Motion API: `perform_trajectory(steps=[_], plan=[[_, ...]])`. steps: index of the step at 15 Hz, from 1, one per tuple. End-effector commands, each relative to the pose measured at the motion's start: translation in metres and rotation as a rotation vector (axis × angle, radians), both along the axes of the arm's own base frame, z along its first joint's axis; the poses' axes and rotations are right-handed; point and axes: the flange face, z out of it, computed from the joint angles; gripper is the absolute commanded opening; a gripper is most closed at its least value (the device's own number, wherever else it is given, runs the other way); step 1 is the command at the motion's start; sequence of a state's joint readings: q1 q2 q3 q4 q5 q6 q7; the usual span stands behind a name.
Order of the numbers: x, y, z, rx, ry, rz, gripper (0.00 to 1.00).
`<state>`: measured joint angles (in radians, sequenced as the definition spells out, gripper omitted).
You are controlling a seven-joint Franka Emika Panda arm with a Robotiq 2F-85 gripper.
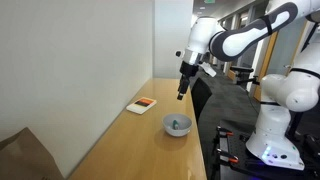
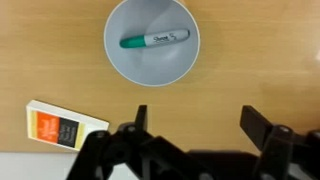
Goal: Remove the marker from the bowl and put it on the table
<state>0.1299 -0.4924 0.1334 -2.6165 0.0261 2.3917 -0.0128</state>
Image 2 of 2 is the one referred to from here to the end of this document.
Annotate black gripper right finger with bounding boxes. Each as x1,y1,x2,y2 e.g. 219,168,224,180
239,105,320,180

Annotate grey round bowl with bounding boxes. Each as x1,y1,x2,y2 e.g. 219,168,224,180
103,0,201,88

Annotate green capped grey marker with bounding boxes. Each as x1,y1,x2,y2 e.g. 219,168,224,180
119,28,191,49

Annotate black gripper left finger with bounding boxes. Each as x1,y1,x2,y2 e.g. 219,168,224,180
65,104,214,180

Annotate white orange black book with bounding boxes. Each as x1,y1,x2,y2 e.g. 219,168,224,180
25,99,110,152

